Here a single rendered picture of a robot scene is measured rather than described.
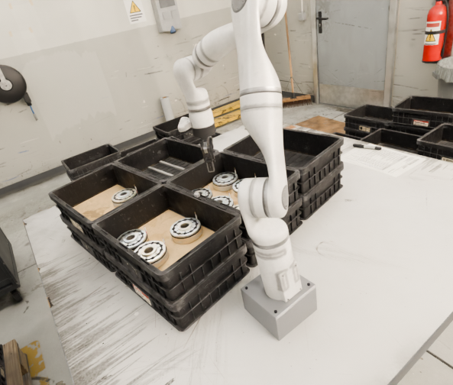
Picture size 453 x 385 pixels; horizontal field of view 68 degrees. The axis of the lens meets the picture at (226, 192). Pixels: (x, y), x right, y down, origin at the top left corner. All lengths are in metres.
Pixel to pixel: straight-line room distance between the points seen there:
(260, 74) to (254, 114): 0.08
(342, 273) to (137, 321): 0.63
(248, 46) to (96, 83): 3.70
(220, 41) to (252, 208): 0.43
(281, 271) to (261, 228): 0.12
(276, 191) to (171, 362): 0.53
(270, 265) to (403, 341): 0.37
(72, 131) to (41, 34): 1.02
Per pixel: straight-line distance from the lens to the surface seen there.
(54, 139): 4.35
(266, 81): 0.73
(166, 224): 1.21
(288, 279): 0.87
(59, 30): 4.29
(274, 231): 0.79
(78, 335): 1.17
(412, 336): 0.99
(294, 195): 1.19
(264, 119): 0.72
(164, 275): 0.86
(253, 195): 0.73
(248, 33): 0.76
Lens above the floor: 1.48
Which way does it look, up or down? 30 degrees down
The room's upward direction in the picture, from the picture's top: 12 degrees counter-clockwise
